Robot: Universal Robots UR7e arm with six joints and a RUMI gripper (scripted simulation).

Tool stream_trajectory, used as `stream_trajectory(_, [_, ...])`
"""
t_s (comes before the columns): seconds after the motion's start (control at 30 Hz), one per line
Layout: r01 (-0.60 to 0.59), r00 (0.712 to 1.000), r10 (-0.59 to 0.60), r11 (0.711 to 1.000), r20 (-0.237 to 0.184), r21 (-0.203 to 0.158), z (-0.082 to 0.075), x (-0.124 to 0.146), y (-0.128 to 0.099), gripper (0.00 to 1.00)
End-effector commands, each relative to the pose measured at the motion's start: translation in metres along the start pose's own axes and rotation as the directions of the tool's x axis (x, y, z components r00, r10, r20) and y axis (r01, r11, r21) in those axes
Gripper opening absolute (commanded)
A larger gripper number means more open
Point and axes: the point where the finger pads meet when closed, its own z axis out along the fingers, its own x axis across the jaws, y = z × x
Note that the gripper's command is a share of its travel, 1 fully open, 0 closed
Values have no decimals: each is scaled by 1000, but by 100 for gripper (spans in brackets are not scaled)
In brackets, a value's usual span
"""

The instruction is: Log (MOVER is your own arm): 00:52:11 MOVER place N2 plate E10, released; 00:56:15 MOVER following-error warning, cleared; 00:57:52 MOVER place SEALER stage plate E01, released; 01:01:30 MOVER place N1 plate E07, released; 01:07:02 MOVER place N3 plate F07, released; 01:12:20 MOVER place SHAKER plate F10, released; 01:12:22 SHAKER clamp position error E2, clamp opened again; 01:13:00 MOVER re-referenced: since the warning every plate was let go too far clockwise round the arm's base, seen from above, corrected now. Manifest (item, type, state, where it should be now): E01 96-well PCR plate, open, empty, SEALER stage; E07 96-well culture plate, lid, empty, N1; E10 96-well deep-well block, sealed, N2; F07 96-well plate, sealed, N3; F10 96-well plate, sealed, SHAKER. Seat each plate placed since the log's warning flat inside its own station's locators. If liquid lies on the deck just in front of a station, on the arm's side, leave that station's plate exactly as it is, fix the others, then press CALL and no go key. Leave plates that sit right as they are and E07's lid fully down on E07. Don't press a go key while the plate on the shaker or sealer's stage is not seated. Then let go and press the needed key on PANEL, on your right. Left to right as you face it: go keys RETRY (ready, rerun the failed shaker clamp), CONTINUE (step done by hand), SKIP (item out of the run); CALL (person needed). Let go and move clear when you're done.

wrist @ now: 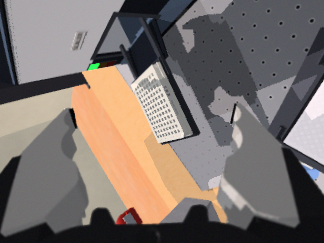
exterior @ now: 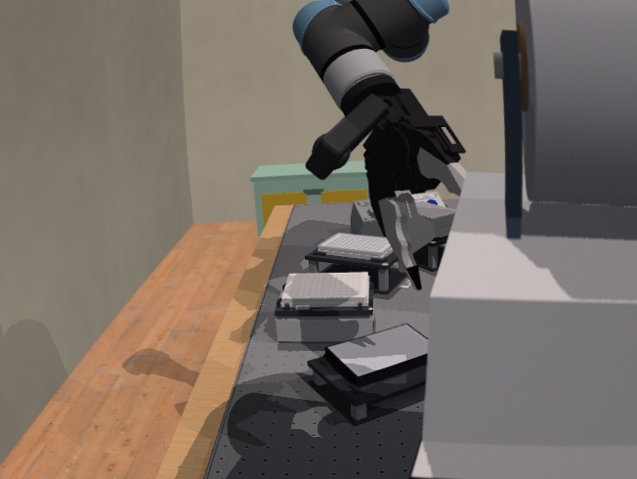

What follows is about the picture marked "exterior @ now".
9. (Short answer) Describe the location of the grey button panel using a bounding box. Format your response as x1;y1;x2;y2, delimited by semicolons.
351;192;447;237

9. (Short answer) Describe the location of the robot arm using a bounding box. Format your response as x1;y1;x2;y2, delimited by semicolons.
292;0;449;180

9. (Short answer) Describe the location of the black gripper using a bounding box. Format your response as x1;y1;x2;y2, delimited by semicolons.
340;75;481;290

